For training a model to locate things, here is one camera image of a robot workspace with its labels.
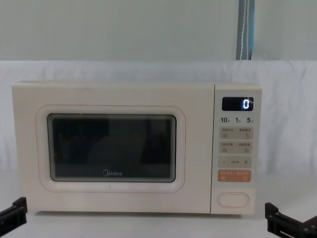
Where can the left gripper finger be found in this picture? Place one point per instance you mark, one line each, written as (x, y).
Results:
(18, 210)

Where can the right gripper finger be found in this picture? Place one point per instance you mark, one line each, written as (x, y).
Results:
(282, 224)

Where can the oven control panel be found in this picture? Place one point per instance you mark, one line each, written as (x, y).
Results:
(235, 198)

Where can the cream microwave oven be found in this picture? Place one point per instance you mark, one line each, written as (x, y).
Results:
(119, 96)

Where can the white curtain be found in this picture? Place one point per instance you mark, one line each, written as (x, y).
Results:
(111, 27)

